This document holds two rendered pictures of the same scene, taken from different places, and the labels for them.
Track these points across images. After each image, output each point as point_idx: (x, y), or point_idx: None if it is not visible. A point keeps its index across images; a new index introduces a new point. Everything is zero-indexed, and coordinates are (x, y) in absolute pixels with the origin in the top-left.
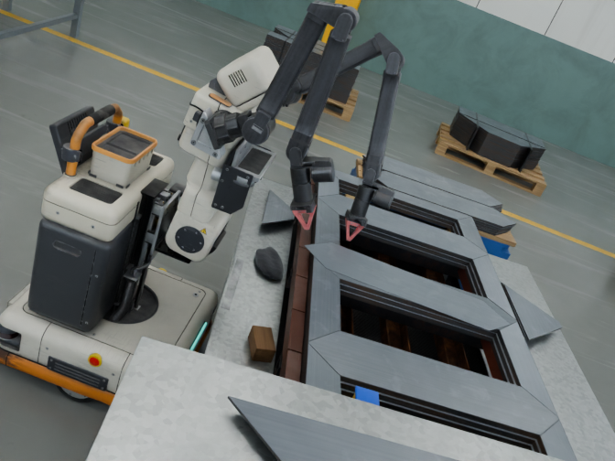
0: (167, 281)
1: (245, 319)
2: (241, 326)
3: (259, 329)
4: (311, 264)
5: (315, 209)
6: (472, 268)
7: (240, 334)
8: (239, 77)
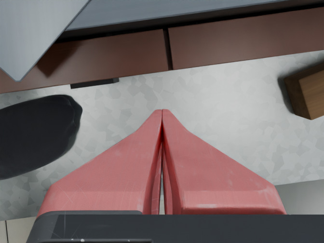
0: (17, 229)
1: (244, 132)
2: (268, 135)
3: (320, 102)
4: (99, 30)
5: (145, 180)
6: None
7: (293, 130)
8: None
